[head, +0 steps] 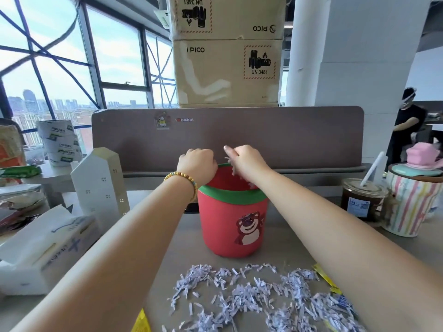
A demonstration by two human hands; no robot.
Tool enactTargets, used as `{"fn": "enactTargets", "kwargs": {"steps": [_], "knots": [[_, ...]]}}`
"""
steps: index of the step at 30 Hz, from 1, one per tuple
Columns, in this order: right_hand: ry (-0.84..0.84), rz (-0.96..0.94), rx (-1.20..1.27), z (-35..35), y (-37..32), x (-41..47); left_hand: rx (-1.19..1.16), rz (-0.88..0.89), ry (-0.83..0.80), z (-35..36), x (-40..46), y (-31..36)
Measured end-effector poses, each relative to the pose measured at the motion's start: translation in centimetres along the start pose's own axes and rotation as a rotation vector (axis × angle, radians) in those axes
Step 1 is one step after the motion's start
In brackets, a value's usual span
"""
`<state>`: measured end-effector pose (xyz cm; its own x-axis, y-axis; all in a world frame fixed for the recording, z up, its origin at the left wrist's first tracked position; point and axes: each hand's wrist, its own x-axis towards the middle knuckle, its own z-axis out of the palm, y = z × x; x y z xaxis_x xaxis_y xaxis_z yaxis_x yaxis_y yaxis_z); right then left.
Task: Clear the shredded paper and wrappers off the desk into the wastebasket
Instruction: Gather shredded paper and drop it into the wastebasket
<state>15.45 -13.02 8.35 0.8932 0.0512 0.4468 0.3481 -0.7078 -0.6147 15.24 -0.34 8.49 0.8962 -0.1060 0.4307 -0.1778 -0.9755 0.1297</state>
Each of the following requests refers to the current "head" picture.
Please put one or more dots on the pink teapot figure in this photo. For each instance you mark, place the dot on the pink teapot figure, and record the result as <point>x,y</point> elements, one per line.
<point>424,157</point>

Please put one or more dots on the person's left forearm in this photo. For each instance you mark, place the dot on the person's left forearm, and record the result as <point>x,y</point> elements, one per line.
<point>114,252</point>

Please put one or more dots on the green snack packet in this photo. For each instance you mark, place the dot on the green snack packet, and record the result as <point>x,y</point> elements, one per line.
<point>19,171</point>

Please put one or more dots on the large cardboard box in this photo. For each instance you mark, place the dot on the large cardboard box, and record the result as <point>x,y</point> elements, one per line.
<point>228,15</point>
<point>221,70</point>

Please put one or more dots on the plastic iced coffee cup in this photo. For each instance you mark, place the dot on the plastic iced coffee cup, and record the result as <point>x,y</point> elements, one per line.
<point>361,202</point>

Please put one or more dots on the blue printed packet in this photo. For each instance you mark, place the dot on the blue printed packet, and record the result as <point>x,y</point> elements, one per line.
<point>346,304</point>

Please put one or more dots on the person's right forearm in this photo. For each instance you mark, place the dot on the person's right forearm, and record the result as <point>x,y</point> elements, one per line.
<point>346,245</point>

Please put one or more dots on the person's left hand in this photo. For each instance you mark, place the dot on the person's left hand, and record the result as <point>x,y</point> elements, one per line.
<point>195,165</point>

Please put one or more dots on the brown desk partition panel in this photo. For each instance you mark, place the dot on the brown desk partition panel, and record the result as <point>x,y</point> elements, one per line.
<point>277,134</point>

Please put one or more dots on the pile of shredded paper strips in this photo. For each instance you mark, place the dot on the pile of shredded paper strips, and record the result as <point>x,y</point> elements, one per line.
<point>249,297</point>

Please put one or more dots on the white tissue box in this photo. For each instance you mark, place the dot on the white tissue box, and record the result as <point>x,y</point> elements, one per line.
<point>41,252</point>

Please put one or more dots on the person's right fingers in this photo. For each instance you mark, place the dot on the person's right fingers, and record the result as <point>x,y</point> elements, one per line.
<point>236,153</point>

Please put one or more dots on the orange snack bag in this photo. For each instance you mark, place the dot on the orange snack bag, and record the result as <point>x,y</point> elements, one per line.
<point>10,148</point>

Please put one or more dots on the white drinking straw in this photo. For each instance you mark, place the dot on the white drinking straw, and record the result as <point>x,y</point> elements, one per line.
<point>373,168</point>

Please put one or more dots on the clutter of plastic wrappers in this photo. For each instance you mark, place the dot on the clutter of plastic wrappers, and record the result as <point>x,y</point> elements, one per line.
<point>17,207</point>

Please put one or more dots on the handful of white paper shreds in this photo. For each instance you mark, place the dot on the handful of white paper shreds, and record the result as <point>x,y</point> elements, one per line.
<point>232,168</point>

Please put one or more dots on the white round pillar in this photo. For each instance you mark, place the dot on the white round pillar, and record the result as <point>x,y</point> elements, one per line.
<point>346,48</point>

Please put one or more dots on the cartoon sticker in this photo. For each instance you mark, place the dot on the cartoon sticker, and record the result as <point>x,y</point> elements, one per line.
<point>161,120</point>

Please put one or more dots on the white house-shaped box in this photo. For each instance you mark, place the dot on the white house-shaped box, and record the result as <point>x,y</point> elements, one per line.
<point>98,179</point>

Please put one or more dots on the round white side table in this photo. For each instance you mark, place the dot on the round white side table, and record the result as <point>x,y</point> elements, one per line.
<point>52,176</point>

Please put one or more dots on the person's left fingers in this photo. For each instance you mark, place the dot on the person's left fingers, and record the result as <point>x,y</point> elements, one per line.
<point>205,156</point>

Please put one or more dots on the person's right hand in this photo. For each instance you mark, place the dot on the person's right hand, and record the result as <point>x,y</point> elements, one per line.
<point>251,164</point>

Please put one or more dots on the wrapped paper roll pack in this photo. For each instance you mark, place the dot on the wrapped paper roll pack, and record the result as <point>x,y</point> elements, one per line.
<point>60,143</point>

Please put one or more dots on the yellow sachet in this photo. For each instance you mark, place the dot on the yellow sachet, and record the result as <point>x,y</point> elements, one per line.
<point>141,323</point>
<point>325,276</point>

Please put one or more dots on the dark window frame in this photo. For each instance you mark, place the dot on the dark window frame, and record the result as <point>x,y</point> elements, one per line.
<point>93,48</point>

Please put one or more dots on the pastel striped ceramic jar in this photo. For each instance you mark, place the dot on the pastel striped ceramic jar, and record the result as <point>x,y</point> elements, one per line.
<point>410,207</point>

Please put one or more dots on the red bin with bear print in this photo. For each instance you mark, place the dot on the red bin with bear print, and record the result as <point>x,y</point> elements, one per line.
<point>226,221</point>

